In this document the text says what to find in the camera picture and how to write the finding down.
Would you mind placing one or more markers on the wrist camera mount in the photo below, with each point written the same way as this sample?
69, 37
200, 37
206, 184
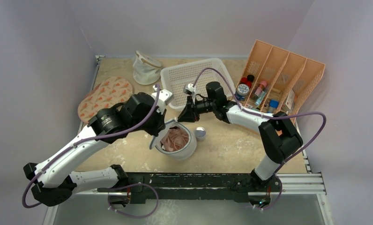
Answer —
162, 98
190, 90

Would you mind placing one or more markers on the pink bra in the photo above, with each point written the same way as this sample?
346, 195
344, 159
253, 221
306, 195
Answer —
174, 140

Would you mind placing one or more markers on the pink cap bottle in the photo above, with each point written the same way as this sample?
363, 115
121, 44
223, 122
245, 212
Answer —
259, 89

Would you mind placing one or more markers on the orange plastic organizer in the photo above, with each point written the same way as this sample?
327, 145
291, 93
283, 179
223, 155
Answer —
282, 70

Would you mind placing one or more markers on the white red box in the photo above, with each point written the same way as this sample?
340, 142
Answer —
289, 101

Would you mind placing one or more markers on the carrot print oval pad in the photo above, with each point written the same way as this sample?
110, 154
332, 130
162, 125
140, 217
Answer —
109, 92

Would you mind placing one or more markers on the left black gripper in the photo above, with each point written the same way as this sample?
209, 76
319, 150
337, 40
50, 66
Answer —
160, 124

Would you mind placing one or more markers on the red cap bottle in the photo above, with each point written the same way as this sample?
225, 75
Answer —
247, 80

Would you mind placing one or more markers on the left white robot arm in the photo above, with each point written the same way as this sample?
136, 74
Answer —
54, 180

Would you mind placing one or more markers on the small clear white-lid jar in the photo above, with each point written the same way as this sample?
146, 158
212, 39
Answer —
200, 133

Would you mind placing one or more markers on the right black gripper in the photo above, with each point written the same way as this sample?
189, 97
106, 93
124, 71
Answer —
190, 107

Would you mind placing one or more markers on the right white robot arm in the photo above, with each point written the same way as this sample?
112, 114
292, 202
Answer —
279, 137

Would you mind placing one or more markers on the blue cap tube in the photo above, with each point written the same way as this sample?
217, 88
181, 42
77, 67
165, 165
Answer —
273, 104

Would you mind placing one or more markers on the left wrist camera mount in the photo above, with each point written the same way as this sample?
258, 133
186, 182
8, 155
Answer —
162, 98

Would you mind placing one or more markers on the white plastic basket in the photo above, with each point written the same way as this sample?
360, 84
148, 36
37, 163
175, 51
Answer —
174, 79

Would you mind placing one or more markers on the blue white round jar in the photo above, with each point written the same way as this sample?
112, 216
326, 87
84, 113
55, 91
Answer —
242, 91

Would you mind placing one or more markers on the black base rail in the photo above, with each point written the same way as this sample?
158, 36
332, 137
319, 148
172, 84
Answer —
238, 187

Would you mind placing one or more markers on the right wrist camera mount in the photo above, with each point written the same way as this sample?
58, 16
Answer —
190, 90

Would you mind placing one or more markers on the white mesh laundry bag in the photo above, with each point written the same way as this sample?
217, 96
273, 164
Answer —
146, 69
182, 154

